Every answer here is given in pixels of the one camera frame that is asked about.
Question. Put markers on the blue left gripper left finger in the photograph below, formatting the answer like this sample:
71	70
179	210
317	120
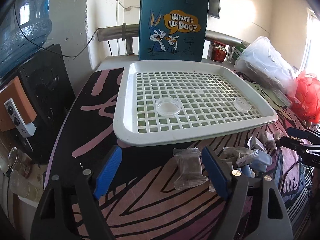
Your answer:
107	171

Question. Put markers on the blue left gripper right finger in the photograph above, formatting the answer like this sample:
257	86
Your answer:
219	172

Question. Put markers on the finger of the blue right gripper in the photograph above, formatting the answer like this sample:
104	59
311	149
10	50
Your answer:
296	132
298	146

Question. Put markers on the brown snack packet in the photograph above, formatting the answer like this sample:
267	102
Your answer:
238	156
190	168

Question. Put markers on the light blue plastic clip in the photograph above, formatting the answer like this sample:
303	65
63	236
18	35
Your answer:
261	161

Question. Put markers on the light blue U clip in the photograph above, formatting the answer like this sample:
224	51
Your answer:
247	171

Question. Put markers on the red plastic bag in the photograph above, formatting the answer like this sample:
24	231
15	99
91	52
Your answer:
305	104

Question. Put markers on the cartoon print bedsheet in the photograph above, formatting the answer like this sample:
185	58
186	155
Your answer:
142	202

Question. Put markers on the clear round dish right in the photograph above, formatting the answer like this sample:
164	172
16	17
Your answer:
242	105

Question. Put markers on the clear round dish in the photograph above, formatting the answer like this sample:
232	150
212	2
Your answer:
168	107
242	105

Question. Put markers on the clear plastic bag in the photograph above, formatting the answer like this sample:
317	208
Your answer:
262	63

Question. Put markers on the glass cup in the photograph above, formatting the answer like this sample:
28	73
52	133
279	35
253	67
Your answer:
20	162

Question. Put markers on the clear round dish left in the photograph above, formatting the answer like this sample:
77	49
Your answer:
168	107

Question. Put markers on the white perforated plastic tray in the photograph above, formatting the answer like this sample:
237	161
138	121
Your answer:
206	91

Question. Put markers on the black water dispenser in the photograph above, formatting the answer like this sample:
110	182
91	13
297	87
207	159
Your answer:
43	95

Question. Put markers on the red sauce jar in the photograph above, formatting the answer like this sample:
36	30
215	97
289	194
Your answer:
219	51

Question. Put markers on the blue Bugs Bunny tote bag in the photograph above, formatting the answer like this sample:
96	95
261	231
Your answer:
172	29

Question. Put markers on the blue water jug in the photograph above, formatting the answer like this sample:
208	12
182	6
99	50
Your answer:
23	31

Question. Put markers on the metal bed rail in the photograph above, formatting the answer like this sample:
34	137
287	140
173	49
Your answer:
127	32

